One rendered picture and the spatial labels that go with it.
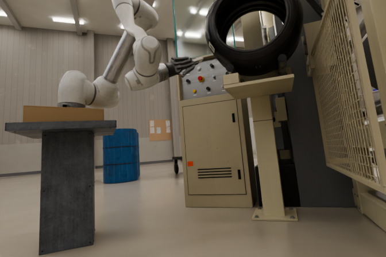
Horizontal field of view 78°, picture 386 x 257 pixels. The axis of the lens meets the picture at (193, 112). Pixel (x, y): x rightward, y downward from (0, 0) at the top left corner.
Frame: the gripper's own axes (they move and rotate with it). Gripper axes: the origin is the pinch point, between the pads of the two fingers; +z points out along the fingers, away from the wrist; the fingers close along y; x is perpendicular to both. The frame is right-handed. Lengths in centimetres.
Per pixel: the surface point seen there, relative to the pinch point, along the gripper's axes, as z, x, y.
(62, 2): 114, -605, -843
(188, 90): 31, -74, -22
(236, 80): 14.0, -0.2, 19.8
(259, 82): 20.6, 5.5, 28.7
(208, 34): 16.9, 2.5, -13.6
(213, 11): 23.9, 10.0, -22.8
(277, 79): 26.3, 11.0, 33.0
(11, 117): -225, -959, -638
